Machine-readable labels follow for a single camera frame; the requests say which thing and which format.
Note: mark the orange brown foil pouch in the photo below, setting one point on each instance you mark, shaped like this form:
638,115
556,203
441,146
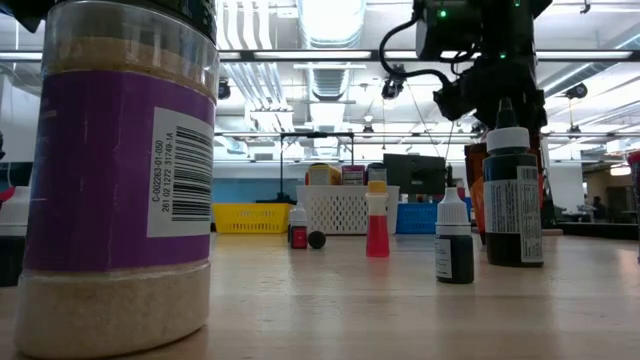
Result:
474,170

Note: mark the blue purple carton box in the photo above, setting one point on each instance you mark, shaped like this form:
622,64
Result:
376,174

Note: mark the magenta pink carton box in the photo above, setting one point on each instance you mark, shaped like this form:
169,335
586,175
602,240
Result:
353,176

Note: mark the yellow box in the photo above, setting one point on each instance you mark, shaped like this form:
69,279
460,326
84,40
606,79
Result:
324,175

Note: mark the small black dropper bottle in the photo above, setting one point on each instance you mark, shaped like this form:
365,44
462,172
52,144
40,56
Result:
317,240

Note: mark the purple label spice jar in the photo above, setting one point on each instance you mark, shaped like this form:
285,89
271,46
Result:
100,175

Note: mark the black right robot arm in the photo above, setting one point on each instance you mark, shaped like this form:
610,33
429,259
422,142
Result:
450,30

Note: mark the black ceiling spotlight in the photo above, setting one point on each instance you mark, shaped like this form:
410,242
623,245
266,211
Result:
224,91
394,87
577,91

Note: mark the black monitor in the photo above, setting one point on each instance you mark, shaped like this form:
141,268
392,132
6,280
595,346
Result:
415,172

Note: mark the large black dropper bottle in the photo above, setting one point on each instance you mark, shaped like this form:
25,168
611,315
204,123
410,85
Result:
510,215

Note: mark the person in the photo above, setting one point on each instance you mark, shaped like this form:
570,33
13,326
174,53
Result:
597,204

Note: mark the blue plastic basket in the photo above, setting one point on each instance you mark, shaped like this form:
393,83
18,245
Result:
417,220

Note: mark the black background table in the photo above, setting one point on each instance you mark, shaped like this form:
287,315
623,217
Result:
600,231

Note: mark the black dropper bottle white label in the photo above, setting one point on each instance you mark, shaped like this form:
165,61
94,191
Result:
457,260

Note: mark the orange dropper bottle yellow cap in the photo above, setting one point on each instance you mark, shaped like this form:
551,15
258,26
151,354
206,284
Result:
377,235

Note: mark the white plastic basket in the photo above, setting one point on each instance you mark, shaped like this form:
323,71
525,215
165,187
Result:
340,210

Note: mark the small dropper bottle red label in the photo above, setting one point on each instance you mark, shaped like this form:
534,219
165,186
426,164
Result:
299,236

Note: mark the small dropper bottle white cap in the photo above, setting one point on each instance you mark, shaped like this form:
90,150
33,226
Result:
289,235

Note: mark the yellow plastic basket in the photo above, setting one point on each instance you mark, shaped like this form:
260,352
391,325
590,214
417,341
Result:
250,218

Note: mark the dark background monitor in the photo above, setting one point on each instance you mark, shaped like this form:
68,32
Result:
10,175

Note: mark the black dropper bottle white cap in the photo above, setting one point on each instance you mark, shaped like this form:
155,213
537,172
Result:
10,250

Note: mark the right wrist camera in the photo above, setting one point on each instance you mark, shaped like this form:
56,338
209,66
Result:
452,101

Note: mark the black background rig frame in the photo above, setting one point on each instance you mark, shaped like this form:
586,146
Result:
281,165

